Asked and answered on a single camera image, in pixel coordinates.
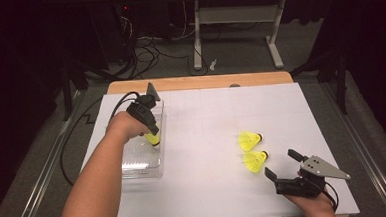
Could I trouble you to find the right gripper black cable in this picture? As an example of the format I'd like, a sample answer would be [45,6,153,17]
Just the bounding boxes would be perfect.
[321,180,341,214]

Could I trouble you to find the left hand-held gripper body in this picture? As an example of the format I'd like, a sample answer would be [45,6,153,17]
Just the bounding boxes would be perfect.
[125,81,163,128]

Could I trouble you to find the white metal desk frame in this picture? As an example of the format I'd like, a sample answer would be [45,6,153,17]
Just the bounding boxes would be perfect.
[189,0,292,74]

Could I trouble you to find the white board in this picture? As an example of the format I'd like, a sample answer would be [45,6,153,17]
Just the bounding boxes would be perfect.
[76,79,361,217]

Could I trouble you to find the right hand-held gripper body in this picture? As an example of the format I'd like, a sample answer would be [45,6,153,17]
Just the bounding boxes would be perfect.
[273,152,353,200]

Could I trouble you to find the person's right hand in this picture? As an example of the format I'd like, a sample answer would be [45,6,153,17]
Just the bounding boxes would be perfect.
[282,180,337,217]

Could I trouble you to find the bundle of floor cables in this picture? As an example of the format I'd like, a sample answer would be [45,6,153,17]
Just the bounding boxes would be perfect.
[109,12,193,81]

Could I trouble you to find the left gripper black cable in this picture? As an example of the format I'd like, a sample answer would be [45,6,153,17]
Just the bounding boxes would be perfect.
[108,90,143,122]

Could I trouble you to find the person's left hand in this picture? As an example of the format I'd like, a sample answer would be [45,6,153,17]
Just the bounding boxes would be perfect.
[104,109,153,147]

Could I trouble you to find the yellow shuttlecock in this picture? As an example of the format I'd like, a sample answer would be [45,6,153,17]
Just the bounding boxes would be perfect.
[143,121,163,151]
[237,130,264,153]
[242,150,270,175]

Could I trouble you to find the clear plastic box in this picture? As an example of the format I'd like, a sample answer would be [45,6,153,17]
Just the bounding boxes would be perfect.
[115,98,170,180]

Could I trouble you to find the wooden table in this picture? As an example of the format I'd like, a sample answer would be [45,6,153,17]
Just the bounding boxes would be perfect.
[107,68,351,217]

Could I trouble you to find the black floor cable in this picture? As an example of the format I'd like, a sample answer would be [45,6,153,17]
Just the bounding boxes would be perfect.
[55,96,109,190]

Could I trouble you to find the black stand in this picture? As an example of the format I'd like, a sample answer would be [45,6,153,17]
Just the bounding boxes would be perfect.
[58,57,115,122]
[289,46,352,118]

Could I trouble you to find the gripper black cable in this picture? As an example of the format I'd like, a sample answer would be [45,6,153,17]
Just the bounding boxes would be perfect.
[108,90,143,122]
[321,180,341,214]

